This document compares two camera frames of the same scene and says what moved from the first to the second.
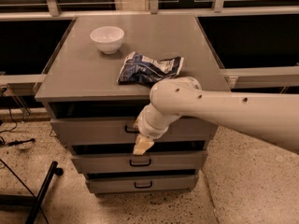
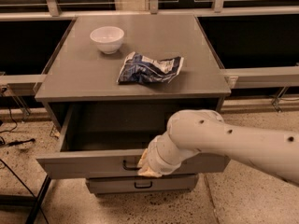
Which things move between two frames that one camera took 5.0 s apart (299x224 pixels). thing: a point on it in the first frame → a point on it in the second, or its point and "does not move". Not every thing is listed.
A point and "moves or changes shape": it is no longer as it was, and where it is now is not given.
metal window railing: (236, 77) does not move
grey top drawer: (121, 129) moves or changes shape
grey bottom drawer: (142, 184) does not move
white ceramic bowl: (108, 38) does not move
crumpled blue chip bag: (146, 70) does not move
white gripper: (147, 130) → (154, 159)
